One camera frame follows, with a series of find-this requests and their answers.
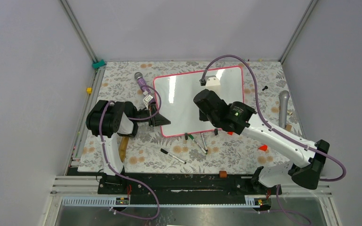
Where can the pink framed whiteboard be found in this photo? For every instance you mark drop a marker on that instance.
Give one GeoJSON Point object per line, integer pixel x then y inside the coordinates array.
{"type": "Point", "coordinates": [177, 91]}

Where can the red triangular block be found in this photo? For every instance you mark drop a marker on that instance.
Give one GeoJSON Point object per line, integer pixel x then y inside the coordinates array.
{"type": "Point", "coordinates": [263, 148]}

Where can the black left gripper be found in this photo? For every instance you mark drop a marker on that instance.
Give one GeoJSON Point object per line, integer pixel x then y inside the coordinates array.
{"type": "Point", "coordinates": [158, 120]}

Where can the yellow small cube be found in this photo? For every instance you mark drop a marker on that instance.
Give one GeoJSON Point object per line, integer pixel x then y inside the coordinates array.
{"type": "Point", "coordinates": [89, 90]}

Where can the small wooden cube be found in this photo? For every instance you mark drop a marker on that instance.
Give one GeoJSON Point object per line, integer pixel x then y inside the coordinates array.
{"type": "Point", "coordinates": [288, 127]}

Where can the brown small cube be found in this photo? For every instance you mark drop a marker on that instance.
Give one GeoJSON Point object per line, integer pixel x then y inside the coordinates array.
{"type": "Point", "coordinates": [222, 174]}

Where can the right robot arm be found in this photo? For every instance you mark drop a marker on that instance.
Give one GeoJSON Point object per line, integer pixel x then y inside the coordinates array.
{"type": "Point", "coordinates": [306, 158]}

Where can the green capped marker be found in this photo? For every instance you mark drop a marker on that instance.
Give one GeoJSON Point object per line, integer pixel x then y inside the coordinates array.
{"type": "Point", "coordinates": [199, 145]}

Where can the blue capped marker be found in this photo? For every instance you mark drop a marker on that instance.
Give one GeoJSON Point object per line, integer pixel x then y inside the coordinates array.
{"type": "Point", "coordinates": [204, 142]}

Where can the teal corner clamp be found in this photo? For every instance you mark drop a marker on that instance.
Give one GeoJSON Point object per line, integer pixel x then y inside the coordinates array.
{"type": "Point", "coordinates": [98, 64]}

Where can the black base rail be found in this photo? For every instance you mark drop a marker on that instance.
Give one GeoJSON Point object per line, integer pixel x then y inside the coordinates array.
{"type": "Point", "coordinates": [184, 189]}

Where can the silver microphone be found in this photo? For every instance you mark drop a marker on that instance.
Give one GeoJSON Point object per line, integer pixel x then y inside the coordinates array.
{"type": "Point", "coordinates": [283, 108]}

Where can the black capped marker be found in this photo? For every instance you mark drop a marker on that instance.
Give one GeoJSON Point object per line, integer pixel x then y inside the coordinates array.
{"type": "Point", "coordinates": [172, 156]}

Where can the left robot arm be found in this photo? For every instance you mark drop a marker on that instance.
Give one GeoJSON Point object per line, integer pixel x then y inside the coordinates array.
{"type": "Point", "coordinates": [108, 120]}

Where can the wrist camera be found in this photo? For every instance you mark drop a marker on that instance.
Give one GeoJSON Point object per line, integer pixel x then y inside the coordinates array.
{"type": "Point", "coordinates": [211, 81]}
{"type": "Point", "coordinates": [148, 100]}

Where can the wooden rolling pin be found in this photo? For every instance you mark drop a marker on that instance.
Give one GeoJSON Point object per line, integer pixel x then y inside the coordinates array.
{"type": "Point", "coordinates": [122, 148]}

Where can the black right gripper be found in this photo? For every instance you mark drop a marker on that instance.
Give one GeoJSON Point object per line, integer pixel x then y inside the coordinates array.
{"type": "Point", "coordinates": [202, 117]}

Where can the purple glitter microphone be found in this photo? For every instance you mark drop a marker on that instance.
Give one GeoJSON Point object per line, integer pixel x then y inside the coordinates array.
{"type": "Point", "coordinates": [142, 83]}

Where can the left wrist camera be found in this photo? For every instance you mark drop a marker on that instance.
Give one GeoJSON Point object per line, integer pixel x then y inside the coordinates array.
{"type": "Point", "coordinates": [148, 100]}

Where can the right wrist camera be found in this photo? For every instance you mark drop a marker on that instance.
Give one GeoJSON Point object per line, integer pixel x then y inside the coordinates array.
{"type": "Point", "coordinates": [211, 81]}

